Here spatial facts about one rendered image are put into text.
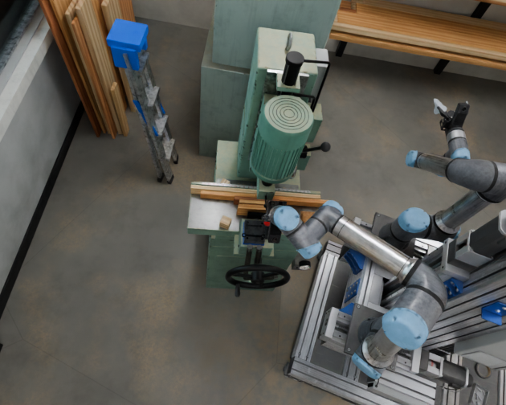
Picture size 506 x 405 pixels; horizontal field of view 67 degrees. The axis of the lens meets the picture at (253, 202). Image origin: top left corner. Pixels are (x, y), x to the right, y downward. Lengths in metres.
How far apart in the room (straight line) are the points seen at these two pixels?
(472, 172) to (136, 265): 1.96
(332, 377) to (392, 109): 2.40
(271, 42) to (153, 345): 1.79
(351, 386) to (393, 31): 2.57
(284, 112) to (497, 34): 2.89
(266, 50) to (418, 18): 2.36
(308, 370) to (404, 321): 1.22
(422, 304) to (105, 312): 1.89
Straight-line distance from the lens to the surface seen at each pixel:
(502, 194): 1.64
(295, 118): 1.31
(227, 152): 2.05
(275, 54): 1.48
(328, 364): 2.38
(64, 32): 2.59
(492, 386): 2.82
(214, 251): 1.94
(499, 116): 4.39
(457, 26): 3.84
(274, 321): 2.55
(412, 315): 1.18
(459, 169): 1.58
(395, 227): 1.89
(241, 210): 1.72
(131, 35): 2.08
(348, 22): 3.37
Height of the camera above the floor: 2.46
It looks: 60 degrees down
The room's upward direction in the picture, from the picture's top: 16 degrees clockwise
